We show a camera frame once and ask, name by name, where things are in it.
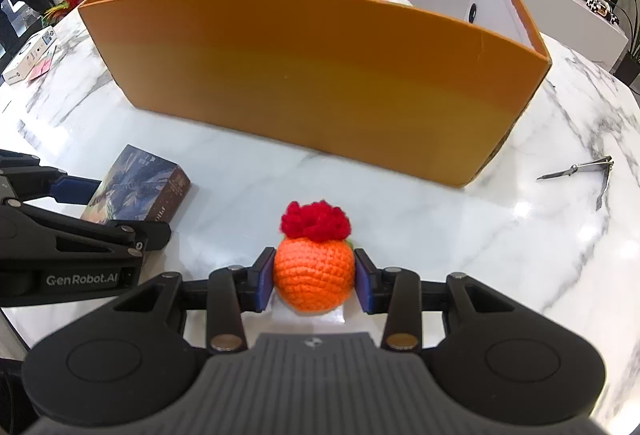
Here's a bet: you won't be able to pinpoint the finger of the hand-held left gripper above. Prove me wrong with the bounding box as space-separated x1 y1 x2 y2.
0 198 173 273
0 149 104 208

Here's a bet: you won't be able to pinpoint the cow figurines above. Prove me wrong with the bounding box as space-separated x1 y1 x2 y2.
587 0 622 24

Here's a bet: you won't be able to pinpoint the orange cardboard box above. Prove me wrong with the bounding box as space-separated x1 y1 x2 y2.
77 0 552 188

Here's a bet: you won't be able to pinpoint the red green feather toy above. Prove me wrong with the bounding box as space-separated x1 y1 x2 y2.
42 0 94 26

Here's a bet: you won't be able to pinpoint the pink sticky notes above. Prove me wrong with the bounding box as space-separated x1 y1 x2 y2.
27 54 54 82

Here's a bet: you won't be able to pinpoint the orange crochet fruit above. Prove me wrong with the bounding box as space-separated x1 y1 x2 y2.
272 200 357 314

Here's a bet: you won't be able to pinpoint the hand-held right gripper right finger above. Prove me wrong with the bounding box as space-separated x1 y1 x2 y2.
353 247 522 354

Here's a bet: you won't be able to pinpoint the metal nail clipper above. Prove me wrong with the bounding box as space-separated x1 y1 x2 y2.
536 155 615 212

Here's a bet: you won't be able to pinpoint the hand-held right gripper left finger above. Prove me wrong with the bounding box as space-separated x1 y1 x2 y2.
112 246 277 356

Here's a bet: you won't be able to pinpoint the potted long-leaf plant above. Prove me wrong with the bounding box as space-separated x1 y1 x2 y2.
613 0 640 86

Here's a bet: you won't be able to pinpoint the white flat box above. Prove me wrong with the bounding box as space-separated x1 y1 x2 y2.
2 27 57 86

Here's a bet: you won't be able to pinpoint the printed card box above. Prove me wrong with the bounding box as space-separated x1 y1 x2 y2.
80 144 192 225

